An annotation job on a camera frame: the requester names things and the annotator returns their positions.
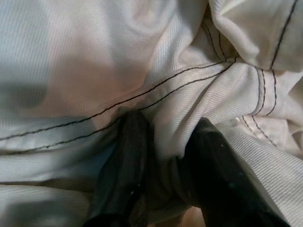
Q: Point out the white garment with black stitching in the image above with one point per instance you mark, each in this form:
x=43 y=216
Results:
x=118 y=66

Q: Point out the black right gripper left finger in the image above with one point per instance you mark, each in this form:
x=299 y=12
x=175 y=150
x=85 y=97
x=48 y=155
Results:
x=129 y=165

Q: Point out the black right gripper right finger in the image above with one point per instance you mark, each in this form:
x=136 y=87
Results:
x=217 y=175

